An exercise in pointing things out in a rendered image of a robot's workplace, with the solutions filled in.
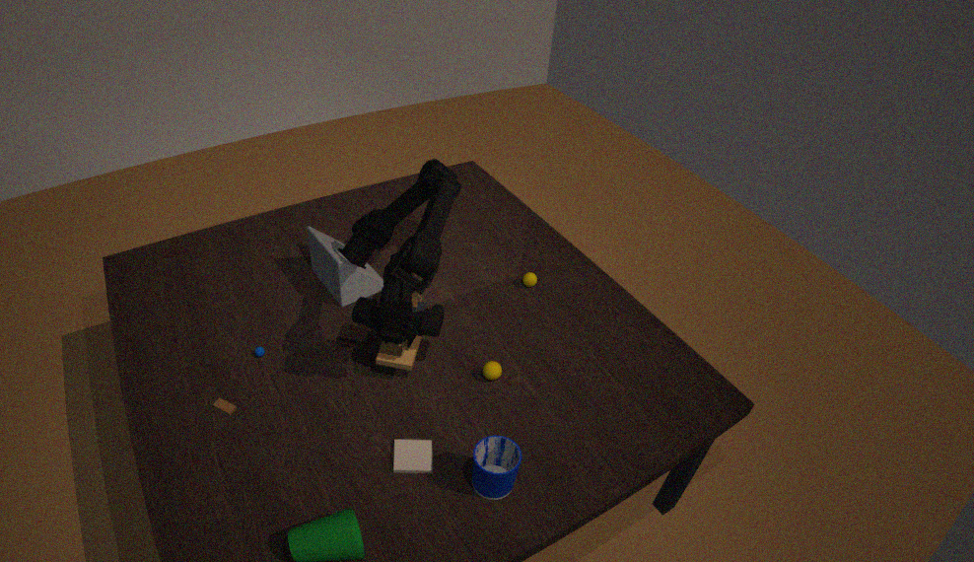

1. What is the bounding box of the brown rectangular block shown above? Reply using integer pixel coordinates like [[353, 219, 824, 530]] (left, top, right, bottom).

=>
[[213, 397, 237, 416]]

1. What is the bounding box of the green plastic cup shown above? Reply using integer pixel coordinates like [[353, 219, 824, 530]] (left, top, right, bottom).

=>
[[288, 507, 365, 562]]

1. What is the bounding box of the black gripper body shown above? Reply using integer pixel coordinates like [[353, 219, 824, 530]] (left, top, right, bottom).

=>
[[352, 295, 444, 337]]

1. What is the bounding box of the blue cup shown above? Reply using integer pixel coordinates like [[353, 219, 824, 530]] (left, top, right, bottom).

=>
[[472, 436, 522, 500]]

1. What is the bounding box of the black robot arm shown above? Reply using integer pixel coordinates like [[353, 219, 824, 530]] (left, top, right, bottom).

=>
[[339, 159, 461, 345]]

